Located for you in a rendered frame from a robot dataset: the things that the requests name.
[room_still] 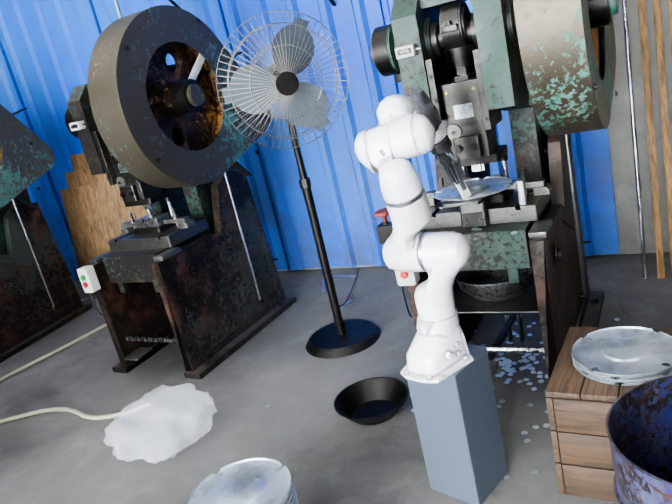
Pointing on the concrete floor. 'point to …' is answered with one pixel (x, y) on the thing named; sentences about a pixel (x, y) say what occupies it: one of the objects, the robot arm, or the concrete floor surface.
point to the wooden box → (581, 425)
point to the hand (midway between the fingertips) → (463, 189)
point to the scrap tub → (642, 443)
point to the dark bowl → (371, 400)
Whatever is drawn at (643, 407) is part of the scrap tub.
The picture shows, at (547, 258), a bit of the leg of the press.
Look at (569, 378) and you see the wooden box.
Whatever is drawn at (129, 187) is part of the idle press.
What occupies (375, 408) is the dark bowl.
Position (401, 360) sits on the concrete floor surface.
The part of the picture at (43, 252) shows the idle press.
